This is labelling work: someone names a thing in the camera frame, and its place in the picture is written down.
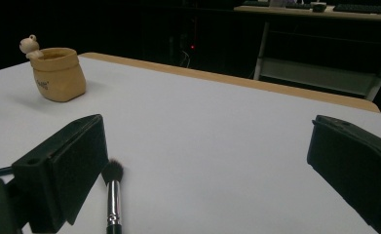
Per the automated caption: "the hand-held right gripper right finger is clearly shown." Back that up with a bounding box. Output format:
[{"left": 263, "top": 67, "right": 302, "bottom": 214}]
[{"left": 306, "top": 114, "right": 381, "bottom": 234}]

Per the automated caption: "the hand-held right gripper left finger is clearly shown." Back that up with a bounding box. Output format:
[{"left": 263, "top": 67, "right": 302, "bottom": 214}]
[{"left": 12, "top": 113, "right": 109, "bottom": 234}]

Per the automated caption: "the tan pen holder with bear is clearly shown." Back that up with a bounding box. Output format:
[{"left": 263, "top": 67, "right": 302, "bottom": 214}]
[{"left": 19, "top": 34, "right": 87, "bottom": 103}]

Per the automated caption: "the white board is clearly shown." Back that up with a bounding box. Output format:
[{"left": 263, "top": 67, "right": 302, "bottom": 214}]
[{"left": 0, "top": 57, "right": 381, "bottom": 234}]

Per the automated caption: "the black keyboard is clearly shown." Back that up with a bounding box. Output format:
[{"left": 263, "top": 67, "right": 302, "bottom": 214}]
[
  {"left": 332, "top": 3, "right": 381, "bottom": 16},
  {"left": 241, "top": 0, "right": 271, "bottom": 8}
]

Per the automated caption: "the small dark pot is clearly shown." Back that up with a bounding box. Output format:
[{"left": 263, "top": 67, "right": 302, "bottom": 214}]
[{"left": 311, "top": 1, "right": 328, "bottom": 14}]

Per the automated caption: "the dark device with red light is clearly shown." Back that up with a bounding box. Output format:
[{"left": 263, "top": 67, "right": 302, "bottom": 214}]
[{"left": 179, "top": 19, "right": 206, "bottom": 67}]

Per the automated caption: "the white table frame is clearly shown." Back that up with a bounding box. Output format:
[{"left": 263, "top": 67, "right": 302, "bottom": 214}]
[{"left": 233, "top": 4, "right": 381, "bottom": 101}]

